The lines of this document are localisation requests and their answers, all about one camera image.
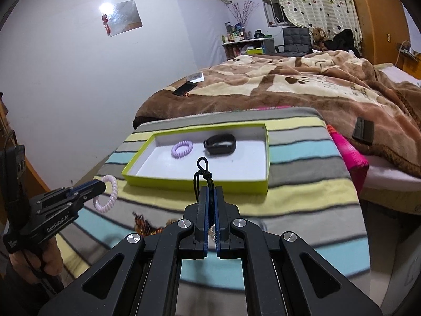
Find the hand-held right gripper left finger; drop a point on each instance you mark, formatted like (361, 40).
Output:
(205, 210)

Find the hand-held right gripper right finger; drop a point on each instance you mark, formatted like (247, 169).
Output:
(217, 210)

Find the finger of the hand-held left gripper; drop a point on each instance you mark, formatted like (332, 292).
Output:
(95, 189)
(82, 187)

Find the green shallow box tray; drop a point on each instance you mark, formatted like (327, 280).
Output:
(236, 186)

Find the orange brown tassel charm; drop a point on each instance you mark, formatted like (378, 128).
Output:
(143, 222)

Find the person's left forearm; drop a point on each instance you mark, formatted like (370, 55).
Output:
(19, 299)

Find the person's left hand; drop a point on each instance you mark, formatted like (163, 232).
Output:
(52, 256)

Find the black wristband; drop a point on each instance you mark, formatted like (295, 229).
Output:
(217, 149)

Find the black smartphone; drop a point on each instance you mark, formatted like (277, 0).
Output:
(185, 89)

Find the brown printed blanket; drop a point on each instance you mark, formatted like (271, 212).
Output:
(296, 82)

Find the green box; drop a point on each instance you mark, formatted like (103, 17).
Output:
(255, 51)

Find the red hanging ornament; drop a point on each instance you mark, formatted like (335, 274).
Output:
(106, 23)

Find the black remote on bed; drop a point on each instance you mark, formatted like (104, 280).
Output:
(363, 131)

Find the white bed sheet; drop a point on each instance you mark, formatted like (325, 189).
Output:
(388, 177)

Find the white desk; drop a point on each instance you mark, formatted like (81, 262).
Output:
(263, 41)

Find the group of bottles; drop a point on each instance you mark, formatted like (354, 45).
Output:
(235, 33)

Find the black office chair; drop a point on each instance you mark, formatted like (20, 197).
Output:
(296, 39)

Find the white cabinet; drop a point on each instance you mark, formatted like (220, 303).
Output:
(404, 253)

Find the brown teddy bear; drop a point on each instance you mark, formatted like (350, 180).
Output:
(318, 39)

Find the pink flower branches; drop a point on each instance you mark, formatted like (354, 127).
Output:
(245, 11)

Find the window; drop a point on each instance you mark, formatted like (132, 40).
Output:
(274, 11)

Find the black clothing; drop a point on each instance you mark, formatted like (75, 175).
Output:
(343, 41)

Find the heart print curtain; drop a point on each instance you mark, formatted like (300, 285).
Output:
(315, 0)

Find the wooden wardrobe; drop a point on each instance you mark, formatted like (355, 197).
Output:
(378, 6)

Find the reflective wall sheet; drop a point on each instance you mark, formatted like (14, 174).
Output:
(126, 16)

